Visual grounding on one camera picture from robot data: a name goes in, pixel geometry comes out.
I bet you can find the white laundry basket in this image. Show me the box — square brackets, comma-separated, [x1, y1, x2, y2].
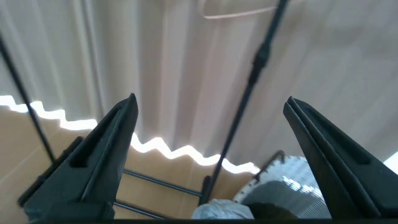
[233, 151, 333, 220]

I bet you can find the pink clothes hanger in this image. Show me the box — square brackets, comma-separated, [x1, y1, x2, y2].
[198, 0, 307, 20]

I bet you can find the black clothes rack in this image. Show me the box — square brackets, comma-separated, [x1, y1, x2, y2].
[0, 0, 290, 220]

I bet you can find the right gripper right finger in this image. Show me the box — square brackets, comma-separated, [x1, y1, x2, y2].
[282, 96, 398, 218]

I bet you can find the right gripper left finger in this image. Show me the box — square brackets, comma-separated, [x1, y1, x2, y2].
[23, 93, 139, 220]

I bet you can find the beige curtain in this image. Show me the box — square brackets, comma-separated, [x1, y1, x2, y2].
[0, 0, 398, 175]

